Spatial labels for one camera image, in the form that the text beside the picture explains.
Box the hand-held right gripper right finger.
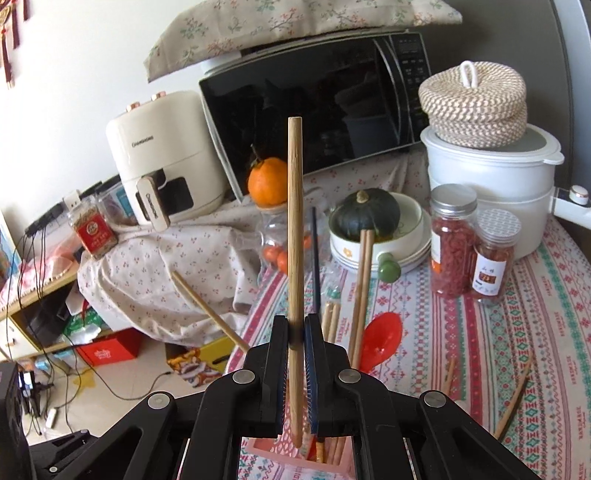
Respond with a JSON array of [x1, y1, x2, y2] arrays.
[[302, 314, 563, 480]]

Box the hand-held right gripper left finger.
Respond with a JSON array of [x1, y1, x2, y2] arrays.
[[28, 315, 293, 480]]

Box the red plastic spoon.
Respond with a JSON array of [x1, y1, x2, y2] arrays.
[[358, 311, 403, 373]]

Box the pink perforated utensil holder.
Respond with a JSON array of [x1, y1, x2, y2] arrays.
[[239, 436, 357, 480]]

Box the black chopstick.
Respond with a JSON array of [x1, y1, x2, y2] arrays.
[[311, 207, 322, 311]]

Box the pile of wooden chopsticks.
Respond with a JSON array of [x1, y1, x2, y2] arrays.
[[170, 228, 533, 463]]

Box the light bamboo chopstick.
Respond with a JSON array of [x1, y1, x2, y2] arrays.
[[287, 117, 304, 448]]

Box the colourful printed carton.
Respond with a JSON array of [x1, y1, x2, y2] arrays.
[[165, 336, 251, 387]]

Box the glass jar of small oranges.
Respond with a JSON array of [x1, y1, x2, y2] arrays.
[[257, 205, 315, 274]]

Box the small-flower print cloth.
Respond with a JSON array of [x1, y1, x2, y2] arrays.
[[76, 151, 431, 345]]

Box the dark green squash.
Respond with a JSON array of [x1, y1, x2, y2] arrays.
[[333, 189, 402, 242]]

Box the white bowl with green knob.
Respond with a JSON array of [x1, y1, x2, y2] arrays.
[[328, 191, 433, 284]]

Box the red gift box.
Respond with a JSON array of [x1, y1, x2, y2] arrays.
[[75, 331, 145, 368]]

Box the large orange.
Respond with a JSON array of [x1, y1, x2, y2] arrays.
[[248, 145, 290, 208]]

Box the tall jar of red berries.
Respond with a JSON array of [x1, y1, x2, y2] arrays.
[[429, 184, 479, 297]]

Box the red-label glass jar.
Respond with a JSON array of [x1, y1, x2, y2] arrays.
[[68, 205, 120, 260]]

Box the short jar with label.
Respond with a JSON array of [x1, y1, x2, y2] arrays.
[[471, 209, 523, 304]]

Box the cream air fryer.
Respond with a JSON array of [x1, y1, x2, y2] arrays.
[[105, 90, 228, 232]]

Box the wooden low cabinet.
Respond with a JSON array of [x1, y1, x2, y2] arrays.
[[0, 210, 93, 363]]

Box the black microwave oven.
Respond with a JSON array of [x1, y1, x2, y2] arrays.
[[198, 31, 433, 202]]

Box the black box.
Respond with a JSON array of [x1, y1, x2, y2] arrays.
[[0, 361, 29, 464]]

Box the white electric cooking pot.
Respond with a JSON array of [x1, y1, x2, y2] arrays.
[[419, 124, 591, 262]]

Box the woven lidded basket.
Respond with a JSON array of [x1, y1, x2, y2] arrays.
[[418, 61, 528, 149]]

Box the floral microwave cover cloth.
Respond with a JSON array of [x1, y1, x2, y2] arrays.
[[143, 0, 463, 85]]

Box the grey refrigerator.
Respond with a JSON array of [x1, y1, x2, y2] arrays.
[[443, 0, 591, 190]]

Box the red hanging ornament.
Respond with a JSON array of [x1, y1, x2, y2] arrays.
[[0, 0, 34, 89]]

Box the black cables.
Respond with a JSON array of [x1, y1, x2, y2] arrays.
[[7, 224, 206, 435]]

